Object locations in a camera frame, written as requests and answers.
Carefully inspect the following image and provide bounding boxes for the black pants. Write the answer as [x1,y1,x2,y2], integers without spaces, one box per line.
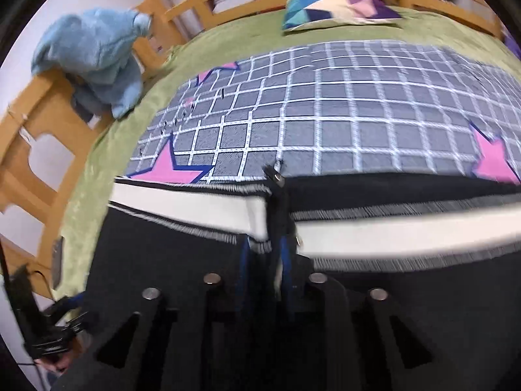
[79,171,521,391]

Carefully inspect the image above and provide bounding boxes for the grey checked star blanket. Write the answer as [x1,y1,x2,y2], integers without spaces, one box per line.
[124,40,521,186]

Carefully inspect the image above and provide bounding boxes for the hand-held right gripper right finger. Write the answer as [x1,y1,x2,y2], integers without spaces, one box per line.
[280,248,465,391]

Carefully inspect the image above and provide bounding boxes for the blue plush toy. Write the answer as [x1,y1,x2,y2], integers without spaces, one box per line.
[30,7,152,121]

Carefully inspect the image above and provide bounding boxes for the green bed sheet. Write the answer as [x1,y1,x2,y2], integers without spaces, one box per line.
[51,4,521,294]

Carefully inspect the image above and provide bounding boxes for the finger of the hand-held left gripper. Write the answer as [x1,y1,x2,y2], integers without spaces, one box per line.
[45,292,88,322]

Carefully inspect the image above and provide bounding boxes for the colourful geometric pillow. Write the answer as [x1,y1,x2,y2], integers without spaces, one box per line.
[282,0,403,32]

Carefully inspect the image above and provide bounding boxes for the wooden bed frame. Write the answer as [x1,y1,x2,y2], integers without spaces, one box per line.
[0,0,505,294]

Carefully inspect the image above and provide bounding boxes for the purple plush toy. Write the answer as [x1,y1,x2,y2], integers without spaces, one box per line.
[504,24,521,60]

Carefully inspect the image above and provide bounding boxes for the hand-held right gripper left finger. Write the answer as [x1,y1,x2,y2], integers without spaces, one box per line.
[51,238,270,391]

